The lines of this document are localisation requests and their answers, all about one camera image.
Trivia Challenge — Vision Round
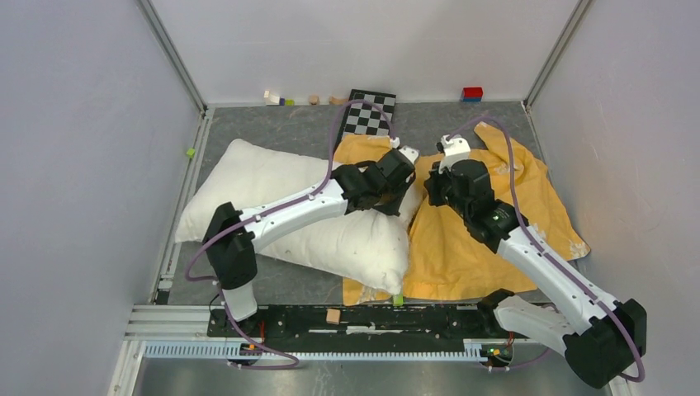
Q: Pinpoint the white slotted cable duct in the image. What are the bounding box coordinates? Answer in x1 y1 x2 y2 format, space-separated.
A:
144 341 487 363

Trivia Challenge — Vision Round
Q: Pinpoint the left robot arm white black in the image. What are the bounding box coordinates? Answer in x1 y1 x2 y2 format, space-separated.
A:
201 146 419 337

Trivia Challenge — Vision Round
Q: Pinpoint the white pillow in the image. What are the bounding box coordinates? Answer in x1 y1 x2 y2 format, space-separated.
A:
175 139 423 295

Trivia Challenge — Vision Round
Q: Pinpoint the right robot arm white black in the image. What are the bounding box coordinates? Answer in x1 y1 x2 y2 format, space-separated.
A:
424 159 647 389

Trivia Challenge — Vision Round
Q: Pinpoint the tan wooden cube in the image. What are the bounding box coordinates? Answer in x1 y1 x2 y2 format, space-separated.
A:
325 309 342 325

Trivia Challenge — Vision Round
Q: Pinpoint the red blue block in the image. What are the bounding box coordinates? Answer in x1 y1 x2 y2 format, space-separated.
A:
460 87 484 102

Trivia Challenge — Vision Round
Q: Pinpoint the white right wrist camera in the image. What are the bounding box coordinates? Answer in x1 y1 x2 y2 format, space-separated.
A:
437 134 471 173

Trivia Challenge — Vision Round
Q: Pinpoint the blue yellow pillowcase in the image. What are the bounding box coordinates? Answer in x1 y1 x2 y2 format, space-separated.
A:
333 120 592 307

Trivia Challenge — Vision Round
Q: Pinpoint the white wooden block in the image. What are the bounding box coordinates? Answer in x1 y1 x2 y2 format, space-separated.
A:
263 90 281 106

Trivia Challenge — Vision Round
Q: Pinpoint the black white checkerboard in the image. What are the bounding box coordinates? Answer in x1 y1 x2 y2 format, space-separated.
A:
337 89 397 144

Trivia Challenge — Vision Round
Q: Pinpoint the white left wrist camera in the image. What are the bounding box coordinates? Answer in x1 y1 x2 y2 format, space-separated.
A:
389 137 420 164

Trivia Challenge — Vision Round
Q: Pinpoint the flat tan wooden piece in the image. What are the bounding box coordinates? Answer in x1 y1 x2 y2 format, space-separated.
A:
329 96 348 106

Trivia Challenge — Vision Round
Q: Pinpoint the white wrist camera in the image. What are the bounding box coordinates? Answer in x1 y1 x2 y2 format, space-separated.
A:
437 134 471 173
389 137 420 164

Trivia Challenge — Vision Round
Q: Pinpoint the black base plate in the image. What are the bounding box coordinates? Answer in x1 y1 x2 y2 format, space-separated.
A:
239 304 523 353

